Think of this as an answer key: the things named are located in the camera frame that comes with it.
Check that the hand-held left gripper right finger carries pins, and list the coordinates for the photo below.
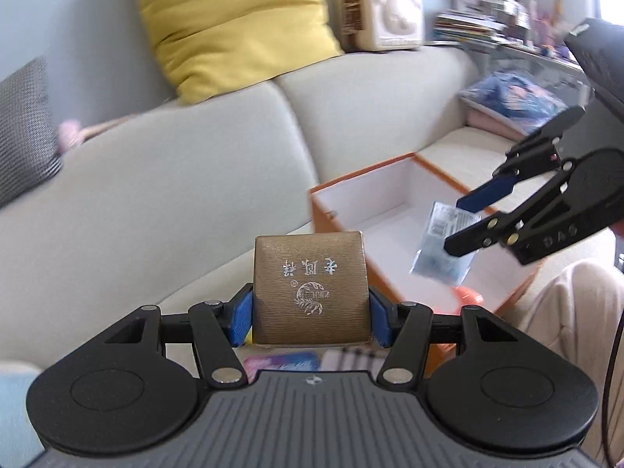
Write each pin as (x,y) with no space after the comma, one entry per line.
(380,321)

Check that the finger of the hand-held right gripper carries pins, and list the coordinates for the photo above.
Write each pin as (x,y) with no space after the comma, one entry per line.
(468,243)
(487,192)

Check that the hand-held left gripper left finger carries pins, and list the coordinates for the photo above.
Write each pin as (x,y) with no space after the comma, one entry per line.
(241,321)

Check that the clear plastic packet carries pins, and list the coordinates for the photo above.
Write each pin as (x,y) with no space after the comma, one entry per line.
(433,264)

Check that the gold square box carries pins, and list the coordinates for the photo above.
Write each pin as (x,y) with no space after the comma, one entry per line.
(309,292)

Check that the orange cardboard box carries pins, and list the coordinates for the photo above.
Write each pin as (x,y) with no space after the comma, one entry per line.
(390,224)

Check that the plaid case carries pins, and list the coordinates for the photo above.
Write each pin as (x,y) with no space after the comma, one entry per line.
(351,360)

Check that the orange round object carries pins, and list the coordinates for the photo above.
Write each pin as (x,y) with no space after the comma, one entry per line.
(467,300)

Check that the blue printed cushion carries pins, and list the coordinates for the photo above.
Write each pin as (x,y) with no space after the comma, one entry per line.
(516,100)

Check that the person's leg in pale trousers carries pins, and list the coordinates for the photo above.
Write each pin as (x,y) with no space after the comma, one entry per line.
(570,312)

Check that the cluttered side table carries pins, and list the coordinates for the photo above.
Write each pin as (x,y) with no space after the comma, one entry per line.
(531,53)

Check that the beige sofa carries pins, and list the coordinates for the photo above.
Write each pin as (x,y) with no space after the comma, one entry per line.
(146,204)

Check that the stack of books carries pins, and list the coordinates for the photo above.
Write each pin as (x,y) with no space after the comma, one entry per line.
(468,27)

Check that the cream and brown bag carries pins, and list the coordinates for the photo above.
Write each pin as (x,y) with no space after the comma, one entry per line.
(385,14)

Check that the light blue cushion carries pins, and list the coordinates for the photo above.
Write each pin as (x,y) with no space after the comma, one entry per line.
(17,414)

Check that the grey striped pillow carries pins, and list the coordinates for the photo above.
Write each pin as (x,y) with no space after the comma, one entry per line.
(24,131)

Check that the yellow pillow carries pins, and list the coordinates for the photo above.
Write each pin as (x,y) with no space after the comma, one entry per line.
(229,24)

